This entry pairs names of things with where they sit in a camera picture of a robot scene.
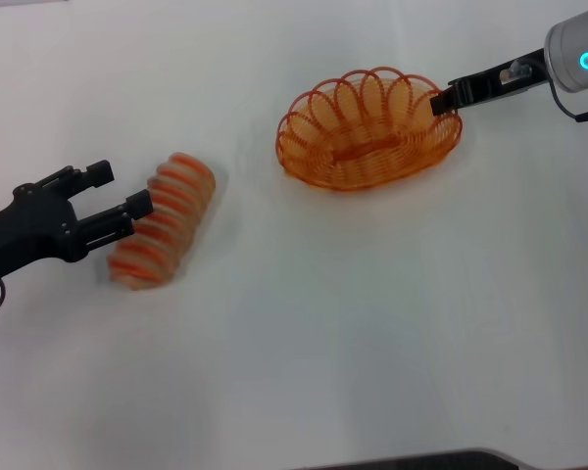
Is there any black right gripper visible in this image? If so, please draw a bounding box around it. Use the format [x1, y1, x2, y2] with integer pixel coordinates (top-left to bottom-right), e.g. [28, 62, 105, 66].
[429, 48, 550, 117]

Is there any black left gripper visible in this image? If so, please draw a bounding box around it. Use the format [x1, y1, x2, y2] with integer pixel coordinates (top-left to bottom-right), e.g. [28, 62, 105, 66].
[0, 160, 153, 290]

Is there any orange striped sliced roll toy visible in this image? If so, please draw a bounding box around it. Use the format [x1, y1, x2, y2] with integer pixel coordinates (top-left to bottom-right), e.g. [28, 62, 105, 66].
[105, 151, 217, 292]

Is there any orange woven plastic basket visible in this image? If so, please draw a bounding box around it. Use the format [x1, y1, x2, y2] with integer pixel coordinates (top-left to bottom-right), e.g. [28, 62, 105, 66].
[275, 66, 464, 193]

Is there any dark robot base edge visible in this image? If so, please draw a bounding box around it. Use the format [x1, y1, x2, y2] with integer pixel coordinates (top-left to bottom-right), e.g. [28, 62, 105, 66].
[283, 447, 535, 470]

